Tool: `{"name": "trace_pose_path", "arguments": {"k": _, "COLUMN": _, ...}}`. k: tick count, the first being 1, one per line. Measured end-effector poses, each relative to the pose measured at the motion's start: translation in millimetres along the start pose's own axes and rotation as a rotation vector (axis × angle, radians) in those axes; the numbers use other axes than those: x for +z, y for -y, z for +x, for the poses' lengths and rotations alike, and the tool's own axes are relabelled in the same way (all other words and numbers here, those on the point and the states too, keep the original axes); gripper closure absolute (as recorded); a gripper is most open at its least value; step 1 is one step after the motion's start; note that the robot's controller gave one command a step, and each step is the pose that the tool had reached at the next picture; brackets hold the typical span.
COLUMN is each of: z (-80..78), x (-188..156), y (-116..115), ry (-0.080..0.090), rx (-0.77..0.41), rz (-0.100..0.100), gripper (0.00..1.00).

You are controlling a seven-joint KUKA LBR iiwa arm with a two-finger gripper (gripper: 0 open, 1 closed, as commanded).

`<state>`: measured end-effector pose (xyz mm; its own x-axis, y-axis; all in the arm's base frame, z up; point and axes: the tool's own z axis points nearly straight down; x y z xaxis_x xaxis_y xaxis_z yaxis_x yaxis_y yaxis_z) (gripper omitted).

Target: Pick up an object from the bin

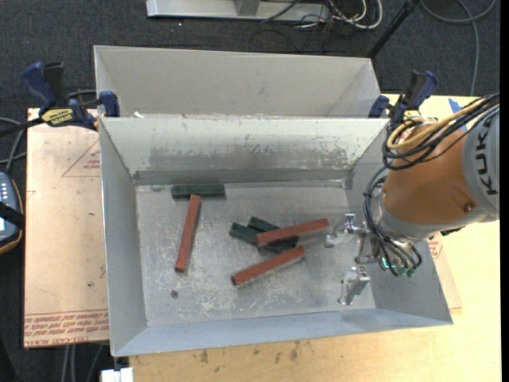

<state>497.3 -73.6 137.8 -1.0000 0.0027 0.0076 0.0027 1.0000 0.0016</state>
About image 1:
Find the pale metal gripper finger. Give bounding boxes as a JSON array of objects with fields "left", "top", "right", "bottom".
[
  {"left": 324, "top": 212, "right": 370, "bottom": 248},
  {"left": 337, "top": 266, "right": 371, "bottom": 306}
]

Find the dark green flat block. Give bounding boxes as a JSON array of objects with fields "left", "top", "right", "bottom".
[
  {"left": 247, "top": 216, "right": 300, "bottom": 255},
  {"left": 171, "top": 183, "right": 227, "bottom": 201},
  {"left": 228, "top": 221, "right": 259, "bottom": 244}
]

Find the grey metal bin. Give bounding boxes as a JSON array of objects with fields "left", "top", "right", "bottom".
[{"left": 94, "top": 45, "right": 454, "bottom": 358}]

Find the red-brown flat block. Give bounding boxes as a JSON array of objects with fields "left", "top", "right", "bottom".
[
  {"left": 254, "top": 217, "right": 331, "bottom": 248},
  {"left": 174, "top": 193, "right": 203, "bottom": 274},
  {"left": 230, "top": 245, "right": 306, "bottom": 287}
]

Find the brown cardboard board, red print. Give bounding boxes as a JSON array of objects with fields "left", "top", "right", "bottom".
[{"left": 23, "top": 107, "right": 464, "bottom": 349}]

